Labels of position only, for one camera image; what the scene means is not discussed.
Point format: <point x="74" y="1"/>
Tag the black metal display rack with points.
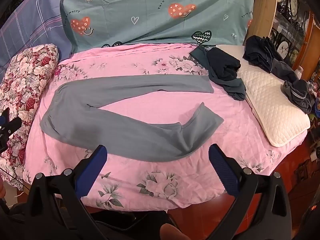
<point x="287" y="17"/>

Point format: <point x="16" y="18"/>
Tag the navy folded garment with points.
<point x="222" y="62"/>

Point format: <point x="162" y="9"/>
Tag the person's right hand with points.
<point x="173" y="233"/>

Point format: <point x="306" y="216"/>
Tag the dark teal garment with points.
<point x="235" y="90"/>

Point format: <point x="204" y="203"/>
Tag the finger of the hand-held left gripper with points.
<point x="3" y="120"/>
<point x="12" y="126"/>

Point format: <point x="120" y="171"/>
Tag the blue plaid cloth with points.
<point x="30" y="25"/>

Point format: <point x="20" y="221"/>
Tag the navy crumpled garment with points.
<point x="262" y="52"/>

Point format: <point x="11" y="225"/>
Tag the white quilted pillow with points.
<point x="270" y="105"/>

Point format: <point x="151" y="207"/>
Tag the wooden shelf frame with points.
<point x="262" y="7"/>

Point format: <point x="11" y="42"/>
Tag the teal heart print quilt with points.
<point x="150" y="5"/>

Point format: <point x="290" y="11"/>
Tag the grey pants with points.
<point x="70" y="110"/>

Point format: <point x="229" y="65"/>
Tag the pink floral bedsheet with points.
<point x="150" y="100"/>

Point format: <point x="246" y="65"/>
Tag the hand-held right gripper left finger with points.
<point x="91" y="170"/>

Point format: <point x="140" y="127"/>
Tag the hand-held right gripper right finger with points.
<point x="222" y="170"/>

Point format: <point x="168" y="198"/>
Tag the grey striped garment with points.
<point x="298" y="92"/>

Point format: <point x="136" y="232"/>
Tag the red floral quilt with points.
<point x="27" y="80"/>

